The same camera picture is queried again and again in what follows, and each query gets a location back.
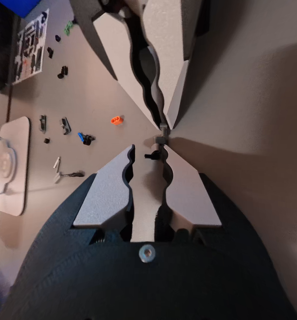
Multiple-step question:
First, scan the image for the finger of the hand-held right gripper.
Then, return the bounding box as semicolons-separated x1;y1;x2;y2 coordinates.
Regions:
92;11;164;130
141;0;189;130

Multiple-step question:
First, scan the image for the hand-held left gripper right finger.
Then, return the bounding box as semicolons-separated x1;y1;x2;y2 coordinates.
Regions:
155;145;223;242

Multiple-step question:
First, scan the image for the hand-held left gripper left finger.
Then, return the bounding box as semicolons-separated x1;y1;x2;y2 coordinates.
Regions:
73;144;136;242

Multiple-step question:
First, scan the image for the grey lego connector subassembly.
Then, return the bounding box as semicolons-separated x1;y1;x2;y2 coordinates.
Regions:
154;122;169;146

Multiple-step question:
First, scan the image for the blue and black lego pin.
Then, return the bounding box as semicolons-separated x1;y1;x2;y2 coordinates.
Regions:
77;132;96;146

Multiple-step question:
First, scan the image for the lego sticker sheet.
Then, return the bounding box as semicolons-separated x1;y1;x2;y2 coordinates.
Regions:
13;8;50;85

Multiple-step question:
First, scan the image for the grey lego beam piece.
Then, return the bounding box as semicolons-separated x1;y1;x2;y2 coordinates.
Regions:
59;117;72;135

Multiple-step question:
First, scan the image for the blue plastic bin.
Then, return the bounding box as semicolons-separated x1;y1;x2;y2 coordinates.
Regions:
3;0;48;18

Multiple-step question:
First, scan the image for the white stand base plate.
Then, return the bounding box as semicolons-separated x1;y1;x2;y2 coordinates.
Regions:
0;116;31;216

